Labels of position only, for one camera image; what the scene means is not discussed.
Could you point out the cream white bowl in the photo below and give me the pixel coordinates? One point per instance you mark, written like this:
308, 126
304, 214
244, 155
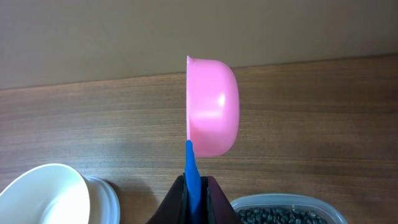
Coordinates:
51, 193

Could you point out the white digital kitchen scale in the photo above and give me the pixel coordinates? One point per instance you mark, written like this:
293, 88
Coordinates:
104, 202

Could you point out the pink scoop blue handle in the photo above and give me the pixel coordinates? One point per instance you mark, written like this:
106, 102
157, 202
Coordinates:
212, 119

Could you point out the clear container of black beans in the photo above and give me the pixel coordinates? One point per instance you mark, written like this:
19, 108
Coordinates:
285, 209

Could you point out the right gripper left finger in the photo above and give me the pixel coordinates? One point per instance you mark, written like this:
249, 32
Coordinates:
174, 207

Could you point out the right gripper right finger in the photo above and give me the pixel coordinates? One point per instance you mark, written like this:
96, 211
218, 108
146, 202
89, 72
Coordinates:
215, 207

